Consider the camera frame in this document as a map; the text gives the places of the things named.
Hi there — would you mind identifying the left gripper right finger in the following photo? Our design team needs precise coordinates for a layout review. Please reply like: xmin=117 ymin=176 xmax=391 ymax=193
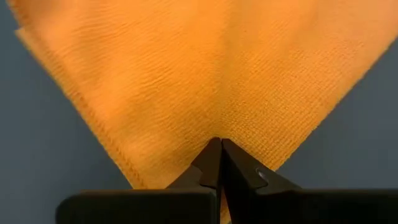
xmin=221 ymin=138 xmax=398 ymax=224

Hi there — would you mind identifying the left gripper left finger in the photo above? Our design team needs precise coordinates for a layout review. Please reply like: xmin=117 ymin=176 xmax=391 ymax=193
xmin=55 ymin=138 xmax=223 ymax=224

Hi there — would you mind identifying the orange microfibre towel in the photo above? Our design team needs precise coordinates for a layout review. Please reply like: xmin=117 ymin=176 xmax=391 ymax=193
xmin=6 ymin=0 xmax=398 ymax=224

